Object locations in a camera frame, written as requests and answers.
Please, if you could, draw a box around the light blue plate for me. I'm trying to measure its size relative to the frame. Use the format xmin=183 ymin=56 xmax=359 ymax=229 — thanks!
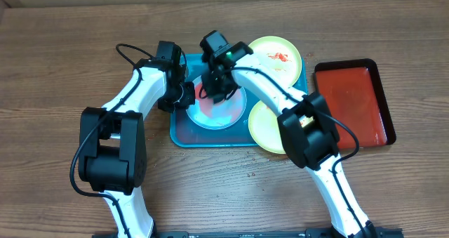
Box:
xmin=187 ymin=77 xmax=247 ymax=130

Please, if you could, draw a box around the yellow-green plate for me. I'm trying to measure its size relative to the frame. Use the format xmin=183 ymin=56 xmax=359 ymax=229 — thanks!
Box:
xmin=248 ymin=101 xmax=285 ymax=154
xmin=249 ymin=36 xmax=302 ymax=86

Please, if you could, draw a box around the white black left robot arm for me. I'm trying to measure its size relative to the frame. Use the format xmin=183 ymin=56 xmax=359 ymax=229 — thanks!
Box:
xmin=69 ymin=41 xmax=195 ymax=237

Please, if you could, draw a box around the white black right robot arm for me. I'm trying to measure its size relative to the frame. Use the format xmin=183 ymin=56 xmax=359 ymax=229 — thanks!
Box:
xmin=199 ymin=30 xmax=377 ymax=237

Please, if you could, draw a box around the teal plastic tray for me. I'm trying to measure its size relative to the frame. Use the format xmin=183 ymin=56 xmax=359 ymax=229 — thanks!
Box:
xmin=168 ymin=53 xmax=311 ymax=149

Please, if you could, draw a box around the black tray red inside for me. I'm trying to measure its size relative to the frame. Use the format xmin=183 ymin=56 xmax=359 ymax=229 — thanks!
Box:
xmin=314 ymin=58 xmax=396 ymax=147

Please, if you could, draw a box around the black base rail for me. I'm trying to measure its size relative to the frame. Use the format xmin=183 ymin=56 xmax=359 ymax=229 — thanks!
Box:
xmin=91 ymin=227 xmax=404 ymax=238

